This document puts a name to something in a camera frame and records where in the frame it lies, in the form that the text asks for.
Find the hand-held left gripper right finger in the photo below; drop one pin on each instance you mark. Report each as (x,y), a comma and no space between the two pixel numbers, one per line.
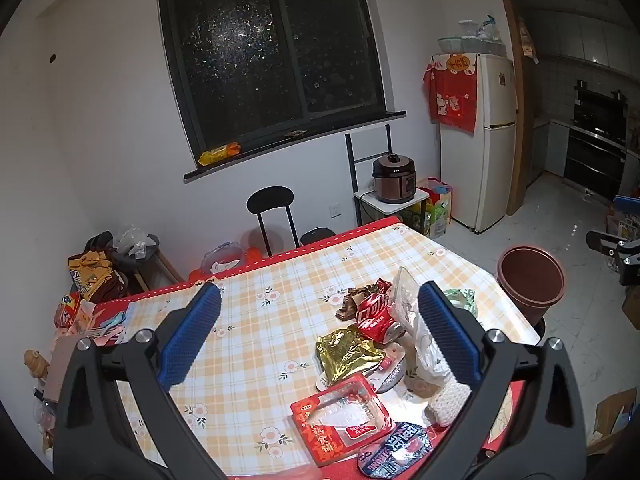
(450,332)

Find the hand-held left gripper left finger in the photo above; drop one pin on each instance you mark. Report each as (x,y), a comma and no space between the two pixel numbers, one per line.
(192,332)

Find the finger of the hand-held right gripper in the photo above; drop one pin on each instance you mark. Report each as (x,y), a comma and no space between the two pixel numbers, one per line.
(627,203)
(602,242)

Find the clear plastic container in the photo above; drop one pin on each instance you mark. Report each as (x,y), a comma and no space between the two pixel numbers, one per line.
(405,290)

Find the white foam net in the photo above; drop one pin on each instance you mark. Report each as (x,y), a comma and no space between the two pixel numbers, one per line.
(445,402)

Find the brown round trash bin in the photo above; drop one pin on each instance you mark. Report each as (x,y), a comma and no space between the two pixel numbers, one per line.
(530,280)

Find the gold foil wrapper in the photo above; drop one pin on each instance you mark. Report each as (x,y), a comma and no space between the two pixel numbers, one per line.
(345,355)

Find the white plastic bag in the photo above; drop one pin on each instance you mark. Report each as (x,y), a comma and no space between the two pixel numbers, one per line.
(430,357)

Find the green wrapper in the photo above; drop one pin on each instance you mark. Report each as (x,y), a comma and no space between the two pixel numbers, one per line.
(462,300)

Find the black built-in oven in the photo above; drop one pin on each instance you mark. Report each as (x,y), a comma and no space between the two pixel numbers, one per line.
(595,160)

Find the wooden stool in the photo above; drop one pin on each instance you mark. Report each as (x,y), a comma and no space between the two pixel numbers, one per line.
(160,270)

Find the crushed red soda can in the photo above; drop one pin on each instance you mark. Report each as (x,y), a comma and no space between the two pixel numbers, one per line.
(375,315)

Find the clear box with blue lid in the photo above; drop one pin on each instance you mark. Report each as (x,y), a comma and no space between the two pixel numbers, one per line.
(222,259)

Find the pink box with cutlery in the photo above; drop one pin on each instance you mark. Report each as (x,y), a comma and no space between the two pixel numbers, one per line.
(107,322)

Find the stool with bags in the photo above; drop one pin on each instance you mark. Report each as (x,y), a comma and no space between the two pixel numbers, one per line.
(130,260)

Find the red and gold crumpled wrapper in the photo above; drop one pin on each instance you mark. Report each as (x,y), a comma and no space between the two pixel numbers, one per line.
(357,294)

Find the black range hood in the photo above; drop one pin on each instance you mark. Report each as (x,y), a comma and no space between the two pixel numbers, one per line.
(600,105)

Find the crumpled clear plastic bag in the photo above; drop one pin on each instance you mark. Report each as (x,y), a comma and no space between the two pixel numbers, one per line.
(132,242)

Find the yellow and brown snack bags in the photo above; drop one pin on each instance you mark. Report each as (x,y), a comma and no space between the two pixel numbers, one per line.
(97,275)

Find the green printed box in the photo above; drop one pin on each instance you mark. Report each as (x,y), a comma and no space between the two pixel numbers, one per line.
(415,217)

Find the red snack packet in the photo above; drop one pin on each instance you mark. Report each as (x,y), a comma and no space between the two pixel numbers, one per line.
(67,310)

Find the green boxes under shelf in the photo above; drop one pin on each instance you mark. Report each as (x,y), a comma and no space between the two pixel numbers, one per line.
(440,205)

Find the brown cardboard sheet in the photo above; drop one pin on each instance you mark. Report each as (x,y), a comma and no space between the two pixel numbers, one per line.
(62,365)

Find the dark blue foil lid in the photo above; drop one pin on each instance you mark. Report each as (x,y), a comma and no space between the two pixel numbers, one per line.
(395,455)

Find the white fridge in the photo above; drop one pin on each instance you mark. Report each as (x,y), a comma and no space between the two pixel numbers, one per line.
(495,160)

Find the black round-back chair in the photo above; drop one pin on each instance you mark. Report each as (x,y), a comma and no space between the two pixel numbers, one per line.
(270,201)

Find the small beige figurine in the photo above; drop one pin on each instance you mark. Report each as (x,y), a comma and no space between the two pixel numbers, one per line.
(36,362)

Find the brown pressure cooker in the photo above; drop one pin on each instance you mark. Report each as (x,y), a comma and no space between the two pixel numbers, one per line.
(392,180)

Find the red packaging tray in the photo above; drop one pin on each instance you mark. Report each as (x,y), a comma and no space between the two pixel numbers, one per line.
(320,440)

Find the white kitchen cabinets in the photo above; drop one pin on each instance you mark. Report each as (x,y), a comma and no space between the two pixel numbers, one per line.
(580,35)

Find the cardboard box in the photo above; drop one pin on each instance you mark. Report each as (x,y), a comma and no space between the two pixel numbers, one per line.
(612,420)

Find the yellow snack packet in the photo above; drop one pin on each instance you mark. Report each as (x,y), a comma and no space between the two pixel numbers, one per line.
(220,154)

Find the hanging paper ornament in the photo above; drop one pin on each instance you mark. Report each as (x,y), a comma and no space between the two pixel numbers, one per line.
(527,42)

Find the black metal rack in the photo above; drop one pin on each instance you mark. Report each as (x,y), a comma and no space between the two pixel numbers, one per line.
(352,160)

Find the red printed cloth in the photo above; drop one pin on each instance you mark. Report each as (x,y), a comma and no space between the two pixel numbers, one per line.
(450,95)

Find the clear plastic bags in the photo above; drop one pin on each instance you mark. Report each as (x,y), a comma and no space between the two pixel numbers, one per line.
(482,35)

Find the small yellow wrapper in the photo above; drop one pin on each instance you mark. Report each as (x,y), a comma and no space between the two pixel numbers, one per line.
(295,133)

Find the glass bowl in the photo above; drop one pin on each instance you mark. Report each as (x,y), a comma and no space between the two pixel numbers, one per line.
(450,45)

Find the dark window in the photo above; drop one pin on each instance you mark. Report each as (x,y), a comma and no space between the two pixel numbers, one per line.
(225,35)

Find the wooden door frame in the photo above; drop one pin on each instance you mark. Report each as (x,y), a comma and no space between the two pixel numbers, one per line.
(515,110)

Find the white wall socket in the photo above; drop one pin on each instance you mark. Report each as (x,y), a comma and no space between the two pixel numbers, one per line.
(334,211)

